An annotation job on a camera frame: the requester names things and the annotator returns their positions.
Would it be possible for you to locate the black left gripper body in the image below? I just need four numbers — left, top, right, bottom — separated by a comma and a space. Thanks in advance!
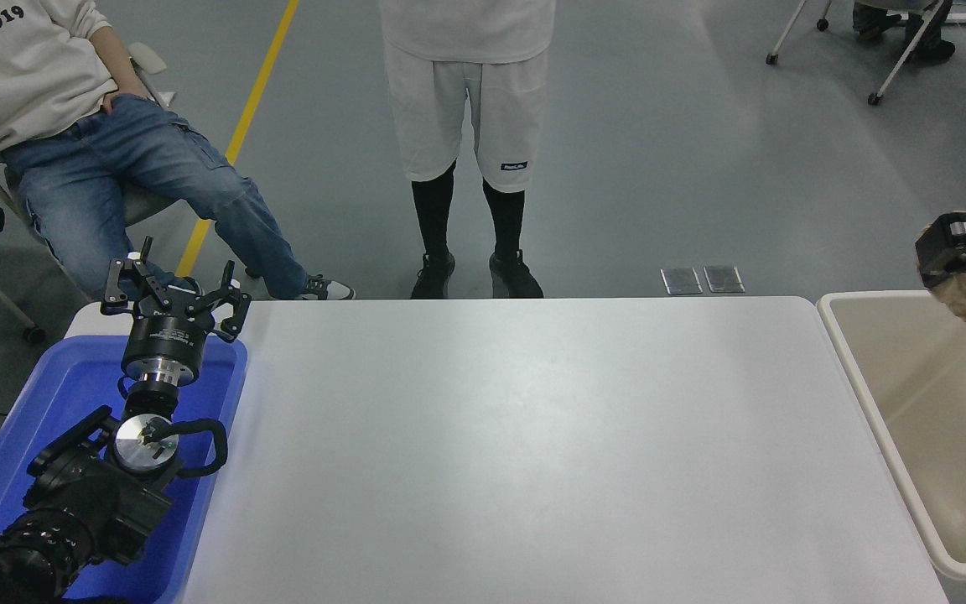
122, 295, 217, 373

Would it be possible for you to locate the blue plastic tray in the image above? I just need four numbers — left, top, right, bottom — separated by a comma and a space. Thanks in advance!
0, 336, 248, 604

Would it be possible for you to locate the large pale plastic bin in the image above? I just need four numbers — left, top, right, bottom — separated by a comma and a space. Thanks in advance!
817, 290, 966, 582

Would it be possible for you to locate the distant seated person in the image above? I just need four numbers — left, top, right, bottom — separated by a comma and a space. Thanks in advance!
852, 0, 958, 64

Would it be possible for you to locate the standing person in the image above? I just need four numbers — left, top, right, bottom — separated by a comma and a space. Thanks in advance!
378, 0, 557, 300

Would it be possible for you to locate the white wheeled chair frame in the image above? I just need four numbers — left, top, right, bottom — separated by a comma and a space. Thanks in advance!
766, 0, 966, 106

